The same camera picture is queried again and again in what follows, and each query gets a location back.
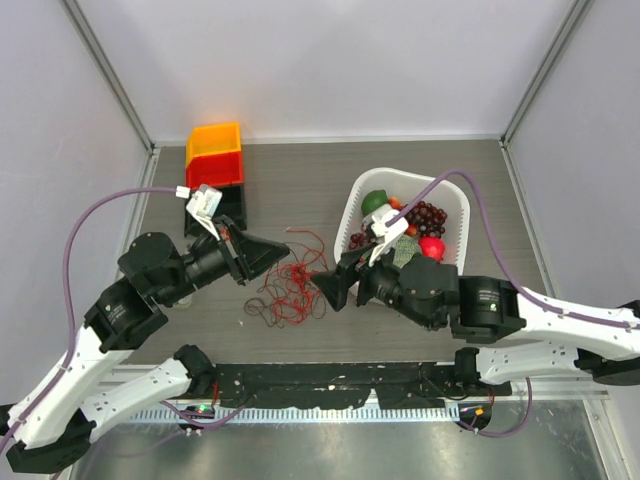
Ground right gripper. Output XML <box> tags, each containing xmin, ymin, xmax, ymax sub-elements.
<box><xmin>310</xmin><ymin>237</ymin><xmax>439</xmax><ymax>332</ymax></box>

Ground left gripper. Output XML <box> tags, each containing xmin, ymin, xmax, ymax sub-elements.
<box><xmin>161</xmin><ymin>213</ymin><xmax>292</xmax><ymax>304</ymax></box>

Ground red cable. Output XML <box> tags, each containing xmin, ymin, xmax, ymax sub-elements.
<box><xmin>257</xmin><ymin>227</ymin><xmax>331</xmax><ymax>326</ymax></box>

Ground dark thin cable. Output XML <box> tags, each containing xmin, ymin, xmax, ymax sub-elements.
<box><xmin>243</xmin><ymin>294</ymin><xmax>326</xmax><ymax>329</ymax></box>

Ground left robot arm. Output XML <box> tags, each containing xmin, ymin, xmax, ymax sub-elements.
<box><xmin>1</xmin><ymin>216</ymin><xmax>290</xmax><ymax>474</ymax></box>

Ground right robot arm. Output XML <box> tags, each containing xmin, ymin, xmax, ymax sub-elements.
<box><xmin>311</xmin><ymin>249</ymin><xmax>639</xmax><ymax>395</ymax></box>

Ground red grape bunch front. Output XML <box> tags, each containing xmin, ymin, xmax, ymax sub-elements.
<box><xmin>348</xmin><ymin>231</ymin><xmax>371</xmax><ymax>251</ymax></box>

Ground black plastic bin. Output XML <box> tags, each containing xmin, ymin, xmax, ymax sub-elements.
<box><xmin>183</xmin><ymin>184</ymin><xmax>247</xmax><ymax>238</ymax></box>

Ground green netted melon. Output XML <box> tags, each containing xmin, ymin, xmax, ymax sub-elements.
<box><xmin>393</xmin><ymin>235</ymin><xmax>421</xmax><ymax>268</ymax></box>

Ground clear glass bottle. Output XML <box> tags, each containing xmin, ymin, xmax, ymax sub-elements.
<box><xmin>173</xmin><ymin>295</ymin><xmax>193</xmax><ymax>309</ymax></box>

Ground red plastic bin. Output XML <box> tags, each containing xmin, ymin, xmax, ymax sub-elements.
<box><xmin>185</xmin><ymin>151</ymin><xmax>244</xmax><ymax>189</ymax></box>

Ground green lime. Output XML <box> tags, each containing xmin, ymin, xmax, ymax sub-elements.
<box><xmin>361</xmin><ymin>189</ymin><xmax>389</xmax><ymax>216</ymax></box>

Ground red apple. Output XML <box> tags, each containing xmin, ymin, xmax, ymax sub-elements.
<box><xmin>419</xmin><ymin>236</ymin><xmax>446</xmax><ymax>262</ymax></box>

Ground dark red grape bunch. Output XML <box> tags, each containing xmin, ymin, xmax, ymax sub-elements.
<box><xmin>405</xmin><ymin>201</ymin><xmax>448</xmax><ymax>238</ymax></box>

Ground white fruit basket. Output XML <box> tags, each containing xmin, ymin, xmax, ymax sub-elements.
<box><xmin>333</xmin><ymin>167</ymin><xmax>472</xmax><ymax>311</ymax></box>

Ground yellow plastic bin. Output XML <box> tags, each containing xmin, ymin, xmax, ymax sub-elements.
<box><xmin>185</xmin><ymin>122</ymin><xmax>242</xmax><ymax>166</ymax></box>

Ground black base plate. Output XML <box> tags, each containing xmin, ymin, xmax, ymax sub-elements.
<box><xmin>216</xmin><ymin>362</ymin><xmax>512</xmax><ymax>410</ymax></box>

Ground white slotted cable duct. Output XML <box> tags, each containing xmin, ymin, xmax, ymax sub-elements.
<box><xmin>128</xmin><ymin>403</ymin><xmax>460</xmax><ymax>425</ymax></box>

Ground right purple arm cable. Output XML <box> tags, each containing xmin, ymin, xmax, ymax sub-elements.
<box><xmin>389</xmin><ymin>168</ymin><xmax>640</xmax><ymax>439</ymax></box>

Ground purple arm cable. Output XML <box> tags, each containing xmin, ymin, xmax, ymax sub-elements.
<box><xmin>389</xmin><ymin>168</ymin><xmax>640</xmax><ymax>439</ymax></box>
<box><xmin>0</xmin><ymin>185</ymin><xmax>251</xmax><ymax>480</ymax></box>

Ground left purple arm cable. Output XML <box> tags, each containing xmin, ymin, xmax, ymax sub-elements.
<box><xmin>0</xmin><ymin>185</ymin><xmax>251</xmax><ymax>480</ymax></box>

